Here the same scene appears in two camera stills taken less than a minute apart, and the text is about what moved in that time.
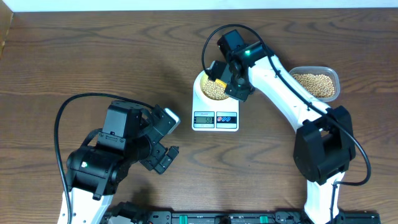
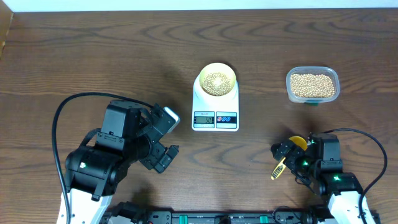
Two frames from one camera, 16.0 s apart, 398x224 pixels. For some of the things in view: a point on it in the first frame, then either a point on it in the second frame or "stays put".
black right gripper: [240, 95] → [286, 146]
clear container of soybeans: [323, 83] stays put
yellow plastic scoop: [221, 82] → [300, 141]
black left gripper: [159, 150] stays put
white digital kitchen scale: [221, 115] stays put
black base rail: [231, 216] stays put
